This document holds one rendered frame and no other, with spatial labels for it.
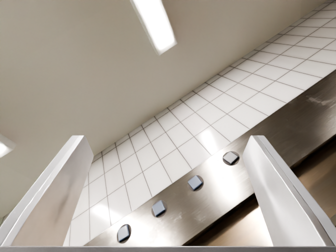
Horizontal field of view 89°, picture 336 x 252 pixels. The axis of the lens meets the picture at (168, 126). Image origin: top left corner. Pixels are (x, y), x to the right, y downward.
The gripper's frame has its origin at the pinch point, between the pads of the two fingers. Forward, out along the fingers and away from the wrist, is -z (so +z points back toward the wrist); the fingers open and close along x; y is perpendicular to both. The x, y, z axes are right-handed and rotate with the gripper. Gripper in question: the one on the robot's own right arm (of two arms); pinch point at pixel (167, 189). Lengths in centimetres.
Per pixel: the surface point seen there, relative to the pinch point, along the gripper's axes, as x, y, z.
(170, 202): -1, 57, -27
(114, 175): 28, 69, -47
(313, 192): -42, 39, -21
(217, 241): -15, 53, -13
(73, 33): 41, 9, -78
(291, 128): -47, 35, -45
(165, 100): 1, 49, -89
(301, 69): -66, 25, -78
